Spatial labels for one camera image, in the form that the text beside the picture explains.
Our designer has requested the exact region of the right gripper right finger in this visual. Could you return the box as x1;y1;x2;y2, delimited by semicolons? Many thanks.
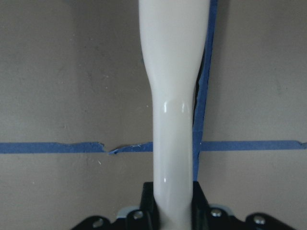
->
192;182;237;230

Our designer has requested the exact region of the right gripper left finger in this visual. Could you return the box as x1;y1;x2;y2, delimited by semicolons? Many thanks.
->
126;182;160;230

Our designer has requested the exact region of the white hand brush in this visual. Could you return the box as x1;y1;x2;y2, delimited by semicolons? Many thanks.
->
139;0;210;230

